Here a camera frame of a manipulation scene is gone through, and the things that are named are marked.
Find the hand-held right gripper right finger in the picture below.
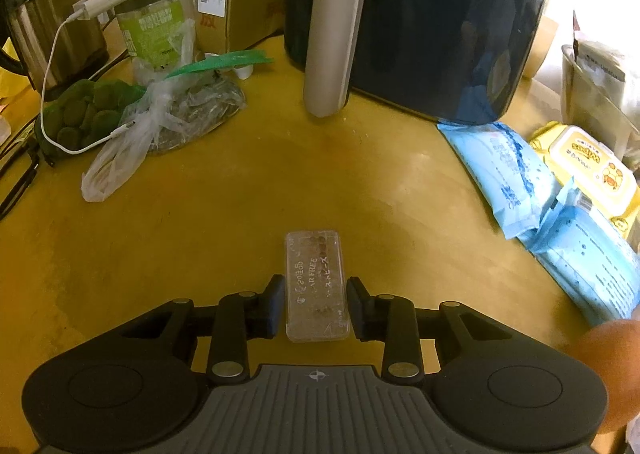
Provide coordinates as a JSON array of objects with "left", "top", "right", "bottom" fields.
[{"left": 346, "top": 277, "right": 521, "bottom": 381}]

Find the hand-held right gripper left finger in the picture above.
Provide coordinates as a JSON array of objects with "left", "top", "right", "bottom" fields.
[{"left": 107, "top": 274, "right": 287, "bottom": 381}]

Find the clear plastic case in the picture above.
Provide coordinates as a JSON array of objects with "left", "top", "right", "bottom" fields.
[{"left": 284, "top": 230, "right": 351, "bottom": 344}]

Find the blue wet wipes pack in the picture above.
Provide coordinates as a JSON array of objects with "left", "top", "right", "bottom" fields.
[
  {"left": 437, "top": 121, "right": 561, "bottom": 241},
  {"left": 517, "top": 181, "right": 640, "bottom": 327}
]

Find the clear plastic bag of seeds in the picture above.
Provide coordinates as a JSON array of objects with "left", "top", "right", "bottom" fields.
[{"left": 81, "top": 17, "right": 276, "bottom": 202}]

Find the orange fruit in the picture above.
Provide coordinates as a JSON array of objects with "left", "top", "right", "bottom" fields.
[{"left": 570, "top": 319, "right": 640, "bottom": 435}]

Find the green mesh bag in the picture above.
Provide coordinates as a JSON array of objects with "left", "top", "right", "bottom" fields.
[{"left": 37, "top": 78, "right": 148, "bottom": 166}]

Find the yellow wet wipes pack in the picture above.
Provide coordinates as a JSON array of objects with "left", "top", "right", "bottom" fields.
[{"left": 527, "top": 120, "right": 640, "bottom": 240}]

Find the black air fryer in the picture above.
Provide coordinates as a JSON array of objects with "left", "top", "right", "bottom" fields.
[{"left": 282, "top": 0, "right": 561, "bottom": 127}]

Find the green label plastic jar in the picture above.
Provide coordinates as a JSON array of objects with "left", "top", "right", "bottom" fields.
[{"left": 114, "top": 0, "right": 198, "bottom": 85}]

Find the brown packing tape roll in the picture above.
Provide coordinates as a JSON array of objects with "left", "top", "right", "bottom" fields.
[{"left": 522, "top": 14, "right": 561, "bottom": 80}]

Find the steel electric kettle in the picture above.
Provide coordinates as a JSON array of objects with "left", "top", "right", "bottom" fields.
[{"left": 0, "top": 0, "right": 111, "bottom": 95}]

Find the black cable loop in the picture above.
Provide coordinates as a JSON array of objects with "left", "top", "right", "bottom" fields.
[{"left": 0, "top": 131, "right": 56, "bottom": 220}]

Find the white charging cable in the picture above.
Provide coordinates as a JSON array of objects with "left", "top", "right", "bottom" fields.
[{"left": 40, "top": 17, "right": 136, "bottom": 155}]

